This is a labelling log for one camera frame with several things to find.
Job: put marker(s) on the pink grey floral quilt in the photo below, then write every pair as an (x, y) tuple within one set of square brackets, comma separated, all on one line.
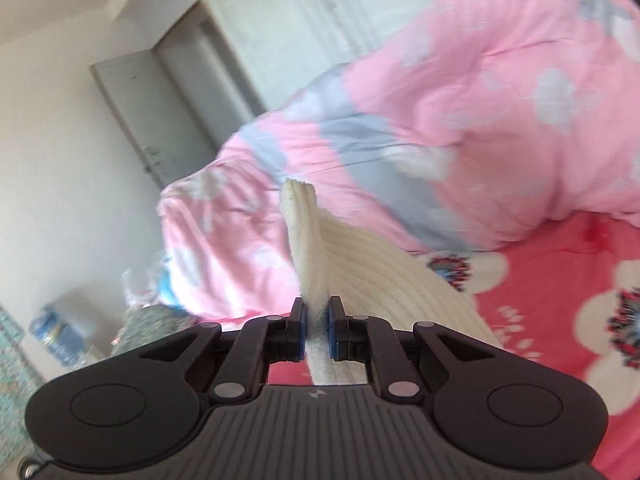
[(450, 135)]

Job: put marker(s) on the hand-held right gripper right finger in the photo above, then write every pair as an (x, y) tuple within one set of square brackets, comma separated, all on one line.
[(330, 332)]

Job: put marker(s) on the clear plastic bag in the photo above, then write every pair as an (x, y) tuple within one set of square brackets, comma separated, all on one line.
[(137, 285)]

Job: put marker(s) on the green patterned blanket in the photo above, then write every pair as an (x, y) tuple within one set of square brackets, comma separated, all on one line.
[(150, 330)]

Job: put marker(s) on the blue cloth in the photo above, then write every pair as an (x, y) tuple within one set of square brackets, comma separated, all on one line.
[(167, 285)]

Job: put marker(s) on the teal patterned mat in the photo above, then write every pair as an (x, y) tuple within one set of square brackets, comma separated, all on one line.
[(12, 375)]

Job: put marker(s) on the pink floral bed sheet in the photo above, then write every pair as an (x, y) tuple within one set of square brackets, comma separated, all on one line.
[(550, 280)]

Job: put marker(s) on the clear plastic water bottle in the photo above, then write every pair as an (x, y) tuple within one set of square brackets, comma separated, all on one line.
[(55, 335)]

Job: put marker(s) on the white wardrobe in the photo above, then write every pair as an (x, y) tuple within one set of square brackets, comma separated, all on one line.
[(310, 15)]

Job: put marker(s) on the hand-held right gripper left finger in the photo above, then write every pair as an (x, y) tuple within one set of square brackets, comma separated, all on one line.
[(300, 332)]

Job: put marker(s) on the grey door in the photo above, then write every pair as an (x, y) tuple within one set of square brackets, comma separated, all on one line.
[(150, 110)]

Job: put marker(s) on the cream ribbed knit sweater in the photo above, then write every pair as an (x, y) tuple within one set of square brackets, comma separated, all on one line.
[(350, 260)]

